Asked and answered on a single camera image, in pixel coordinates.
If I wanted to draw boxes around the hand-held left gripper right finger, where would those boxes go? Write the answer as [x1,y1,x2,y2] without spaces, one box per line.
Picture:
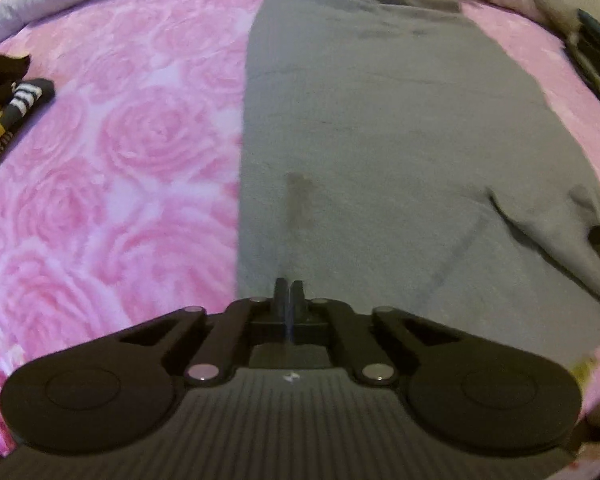
[291,279,464,387]

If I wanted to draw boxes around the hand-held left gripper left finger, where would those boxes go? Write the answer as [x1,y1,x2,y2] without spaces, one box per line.
[117,277,290,387]

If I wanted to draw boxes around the grey garment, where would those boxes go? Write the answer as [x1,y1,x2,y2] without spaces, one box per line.
[236,0,600,376]

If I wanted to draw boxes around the black chair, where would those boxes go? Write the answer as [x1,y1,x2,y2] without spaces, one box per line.
[565,7,600,111]

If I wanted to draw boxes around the pink rose print blanket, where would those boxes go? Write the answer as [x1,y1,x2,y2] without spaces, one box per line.
[0,0,600,466]

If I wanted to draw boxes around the black and white striped sock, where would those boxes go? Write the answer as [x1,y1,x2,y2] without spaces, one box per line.
[0,77,56,133]

